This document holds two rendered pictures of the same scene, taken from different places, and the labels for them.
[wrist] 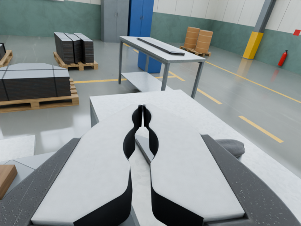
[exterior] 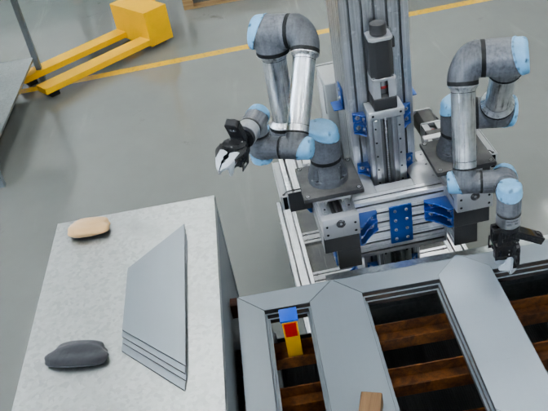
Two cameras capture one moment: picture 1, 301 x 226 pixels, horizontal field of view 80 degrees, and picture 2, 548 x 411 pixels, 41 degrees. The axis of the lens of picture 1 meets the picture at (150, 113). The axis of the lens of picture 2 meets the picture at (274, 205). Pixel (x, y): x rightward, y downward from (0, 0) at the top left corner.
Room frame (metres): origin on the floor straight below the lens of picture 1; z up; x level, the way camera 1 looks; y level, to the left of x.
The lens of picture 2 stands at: (1.61, 1.03, 2.57)
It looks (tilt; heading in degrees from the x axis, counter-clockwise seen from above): 35 degrees down; 210
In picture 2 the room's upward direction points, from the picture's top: 11 degrees counter-clockwise
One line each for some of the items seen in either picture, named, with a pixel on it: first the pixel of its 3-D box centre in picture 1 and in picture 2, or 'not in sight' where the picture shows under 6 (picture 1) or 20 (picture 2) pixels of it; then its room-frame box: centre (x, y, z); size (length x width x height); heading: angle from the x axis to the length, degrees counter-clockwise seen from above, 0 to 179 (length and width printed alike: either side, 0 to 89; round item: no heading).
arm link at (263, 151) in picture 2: not in sight; (264, 147); (-0.19, -0.01, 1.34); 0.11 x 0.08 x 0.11; 96
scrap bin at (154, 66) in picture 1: (149, 59); not in sight; (4.92, 0.23, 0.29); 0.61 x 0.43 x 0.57; 31
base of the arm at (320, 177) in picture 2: not in sight; (326, 166); (-0.47, 0.08, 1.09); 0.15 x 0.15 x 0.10
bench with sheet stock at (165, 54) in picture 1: (153, 72); not in sight; (3.21, 0.05, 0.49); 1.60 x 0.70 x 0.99; 35
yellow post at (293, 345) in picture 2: not in sight; (292, 338); (0.10, 0.13, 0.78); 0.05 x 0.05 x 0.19; 30
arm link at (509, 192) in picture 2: not in sight; (509, 197); (-0.29, 0.76, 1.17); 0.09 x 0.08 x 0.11; 16
